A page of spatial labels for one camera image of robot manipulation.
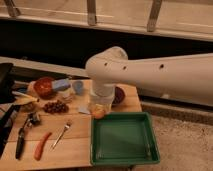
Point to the dark red bowl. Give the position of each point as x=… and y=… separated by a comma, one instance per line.
x=119, y=96

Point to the yellow banana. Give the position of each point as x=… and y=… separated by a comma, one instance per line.
x=23, y=99

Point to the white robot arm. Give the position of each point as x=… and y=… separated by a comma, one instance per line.
x=188, y=78

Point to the black handled can opener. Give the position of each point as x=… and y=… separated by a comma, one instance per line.
x=32, y=119

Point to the yellow red apple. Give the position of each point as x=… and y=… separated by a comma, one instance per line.
x=98, y=111

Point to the orange carrot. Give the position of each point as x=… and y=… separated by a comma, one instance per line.
x=40, y=146

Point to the green plastic tray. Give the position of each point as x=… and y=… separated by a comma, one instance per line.
x=123, y=138

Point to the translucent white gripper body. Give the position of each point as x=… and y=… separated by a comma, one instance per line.
x=100, y=103

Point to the grey cloth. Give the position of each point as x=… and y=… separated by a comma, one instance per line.
x=83, y=109

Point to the silver metal fork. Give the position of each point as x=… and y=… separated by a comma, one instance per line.
x=66, y=127

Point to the blue sponge block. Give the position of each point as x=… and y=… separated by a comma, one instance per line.
x=60, y=85

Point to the clear plastic cup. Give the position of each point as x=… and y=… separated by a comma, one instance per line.
x=66, y=95

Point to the small blue cup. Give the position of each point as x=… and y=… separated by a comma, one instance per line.
x=78, y=87

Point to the red tomato bowl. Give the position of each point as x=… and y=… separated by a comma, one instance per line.
x=43, y=87

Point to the bunch of dark grapes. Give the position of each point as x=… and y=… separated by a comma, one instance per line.
x=55, y=107

